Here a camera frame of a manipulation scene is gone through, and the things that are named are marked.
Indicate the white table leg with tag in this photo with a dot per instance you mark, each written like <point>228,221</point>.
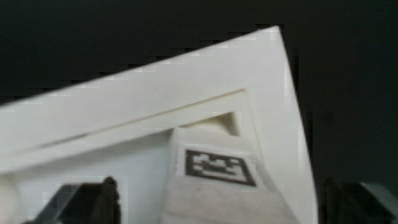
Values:
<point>219,190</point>

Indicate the white L-shaped fence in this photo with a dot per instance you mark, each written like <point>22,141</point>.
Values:
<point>238,66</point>

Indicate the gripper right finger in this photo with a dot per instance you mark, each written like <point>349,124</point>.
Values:
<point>359,203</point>

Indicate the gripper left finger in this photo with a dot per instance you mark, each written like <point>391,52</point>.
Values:
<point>84,204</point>

